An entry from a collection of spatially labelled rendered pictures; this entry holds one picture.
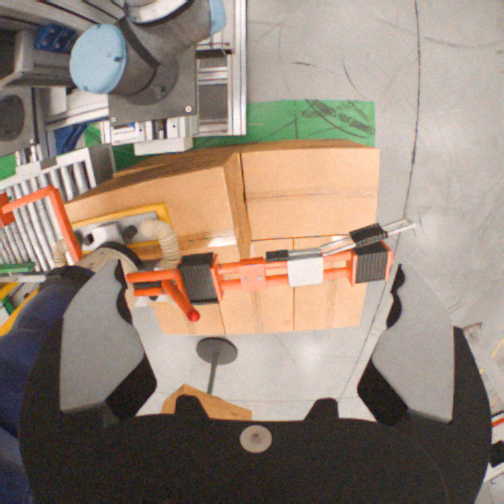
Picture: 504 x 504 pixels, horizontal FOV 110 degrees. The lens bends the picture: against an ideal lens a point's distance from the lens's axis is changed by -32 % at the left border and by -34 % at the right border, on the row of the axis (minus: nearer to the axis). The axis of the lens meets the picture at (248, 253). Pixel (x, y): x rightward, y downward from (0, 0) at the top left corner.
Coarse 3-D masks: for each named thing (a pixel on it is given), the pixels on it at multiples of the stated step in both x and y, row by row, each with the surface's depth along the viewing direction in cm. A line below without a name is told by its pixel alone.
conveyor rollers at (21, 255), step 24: (0, 192) 110; (24, 192) 110; (72, 192) 112; (24, 216) 118; (48, 216) 121; (0, 240) 129; (24, 240) 126; (0, 264) 140; (48, 264) 138; (72, 264) 132
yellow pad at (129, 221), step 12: (156, 204) 59; (96, 216) 61; (108, 216) 60; (120, 216) 60; (132, 216) 59; (144, 216) 59; (156, 216) 59; (168, 216) 60; (72, 228) 62; (84, 228) 61; (120, 228) 61; (132, 228) 59; (84, 240) 60; (132, 240) 62; (144, 240) 62; (156, 240) 63; (84, 252) 65
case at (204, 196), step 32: (192, 160) 95; (224, 160) 77; (96, 192) 76; (128, 192) 70; (160, 192) 70; (192, 192) 70; (224, 192) 69; (192, 224) 74; (224, 224) 74; (160, 256) 80; (224, 256) 79
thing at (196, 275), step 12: (180, 264) 51; (192, 264) 50; (204, 264) 49; (216, 264) 52; (180, 276) 52; (192, 276) 52; (204, 276) 52; (216, 276) 51; (180, 288) 52; (192, 288) 53; (204, 288) 53; (216, 288) 51; (192, 300) 55; (204, 300) 54; (216, 300) 54
